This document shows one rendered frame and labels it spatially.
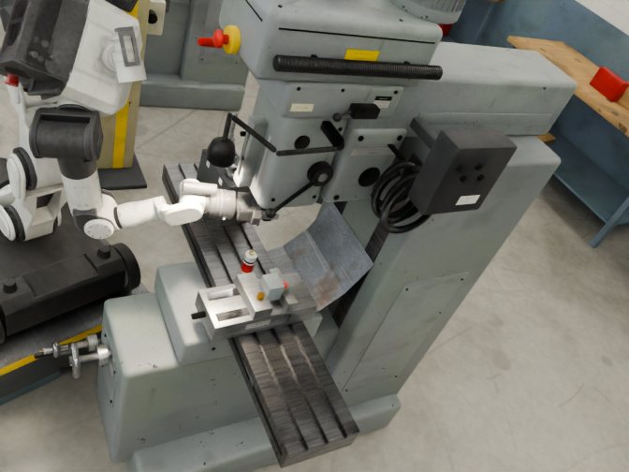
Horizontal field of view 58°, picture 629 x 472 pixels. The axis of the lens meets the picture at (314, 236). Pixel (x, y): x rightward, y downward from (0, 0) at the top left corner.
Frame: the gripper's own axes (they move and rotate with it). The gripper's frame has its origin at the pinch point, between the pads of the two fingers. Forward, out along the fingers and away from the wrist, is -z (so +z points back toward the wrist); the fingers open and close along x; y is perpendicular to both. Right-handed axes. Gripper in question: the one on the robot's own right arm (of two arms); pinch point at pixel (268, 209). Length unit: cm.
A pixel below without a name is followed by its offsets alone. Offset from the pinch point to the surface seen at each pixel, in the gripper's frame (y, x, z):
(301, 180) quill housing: -19.6, -9.4, -3.4
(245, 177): -14.6, -4.9, 10.7
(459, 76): -53, 0, -39
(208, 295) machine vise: 23.1, -15.5, 14.7
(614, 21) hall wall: -3, 303, -354
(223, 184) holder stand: 13.6, 26.5, 9.1
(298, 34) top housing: -62, -16, 11
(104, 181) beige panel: 121, 152, 50
